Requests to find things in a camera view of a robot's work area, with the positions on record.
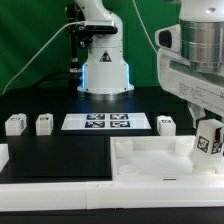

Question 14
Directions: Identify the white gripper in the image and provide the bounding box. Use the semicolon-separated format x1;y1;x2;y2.
157;48;224;128

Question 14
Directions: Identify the white square tabletop part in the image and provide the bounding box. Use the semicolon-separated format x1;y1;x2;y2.
110;136;224;182

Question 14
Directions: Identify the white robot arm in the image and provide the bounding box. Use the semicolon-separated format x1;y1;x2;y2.
155;0;224;142

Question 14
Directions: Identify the white plate with AprilTags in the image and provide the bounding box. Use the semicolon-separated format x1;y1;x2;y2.
61;113;151;131

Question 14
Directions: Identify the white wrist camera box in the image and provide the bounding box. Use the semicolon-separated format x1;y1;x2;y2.
155;24;181;53

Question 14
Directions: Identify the white cable behind arm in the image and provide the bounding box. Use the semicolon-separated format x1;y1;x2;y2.
131;0;160;54

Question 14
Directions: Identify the black camera on stand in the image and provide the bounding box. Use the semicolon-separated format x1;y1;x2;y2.
66;3;118;88

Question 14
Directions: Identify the black cable on table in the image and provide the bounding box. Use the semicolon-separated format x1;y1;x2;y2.
31;71;83;89

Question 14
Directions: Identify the white camera cable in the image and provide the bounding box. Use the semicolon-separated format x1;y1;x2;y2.
1;20;87;96

